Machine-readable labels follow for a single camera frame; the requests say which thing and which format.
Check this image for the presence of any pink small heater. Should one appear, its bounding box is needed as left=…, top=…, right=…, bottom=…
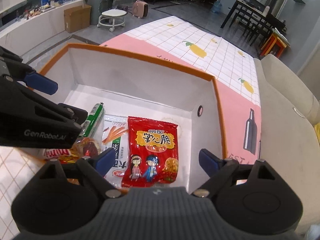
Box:
left=132, top=0, right=149, bottom=18

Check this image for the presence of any lemon pattern tablecloth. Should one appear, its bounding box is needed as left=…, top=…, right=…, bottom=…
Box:
left=11, top=16, right=261, bottom=239

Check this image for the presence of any small round red snack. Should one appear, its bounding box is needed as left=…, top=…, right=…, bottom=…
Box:
left=73, top=137, right=101, bottom=157

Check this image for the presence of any blue water jug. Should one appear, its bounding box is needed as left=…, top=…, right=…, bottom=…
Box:
left=211, top=0, right=222, bottom=14

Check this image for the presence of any red Mimi fries bag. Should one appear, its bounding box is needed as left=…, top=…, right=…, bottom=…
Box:
left=43, top=149, right=80, bottom=164

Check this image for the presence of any brown cardboard carton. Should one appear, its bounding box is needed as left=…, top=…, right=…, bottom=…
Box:
left=64, top=4, right=91, bottom=33

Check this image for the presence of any beige sofa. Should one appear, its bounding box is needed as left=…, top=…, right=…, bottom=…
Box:
left=253, top=55, right=319, bottom=235

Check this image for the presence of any black dining table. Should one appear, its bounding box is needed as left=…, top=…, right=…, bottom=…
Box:
left=220, top=0, right=287, bottom=47

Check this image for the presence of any grey plant pot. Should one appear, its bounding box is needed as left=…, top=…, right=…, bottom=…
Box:
left=85, top=0, right=113, bottom=25

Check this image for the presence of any green sausage stick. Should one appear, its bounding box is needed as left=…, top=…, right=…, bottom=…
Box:
left=79, top=102, right=105, bottom=138

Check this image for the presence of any white tv counter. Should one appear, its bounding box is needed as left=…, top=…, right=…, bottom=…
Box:
left=1, top=0, right=85, bottom=56

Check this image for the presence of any orange stool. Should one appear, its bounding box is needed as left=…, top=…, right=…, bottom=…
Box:
left=259, top=33, right=291, bottom=59

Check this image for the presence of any red cartoon snack bag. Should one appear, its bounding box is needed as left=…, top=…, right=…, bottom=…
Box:
left=121, top=116, right=178, bottom=188

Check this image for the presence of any orange cardboard box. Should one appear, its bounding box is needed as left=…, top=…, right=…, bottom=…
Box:
left=40, top=43, right=227, bottom=192

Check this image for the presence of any white breadstick snack bag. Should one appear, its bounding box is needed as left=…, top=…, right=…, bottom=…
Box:
left=102, top=114, right=129, bottom=188

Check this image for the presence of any white round stool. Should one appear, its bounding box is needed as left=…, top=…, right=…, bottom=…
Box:
left=97, top=9, right=127, bottom=32

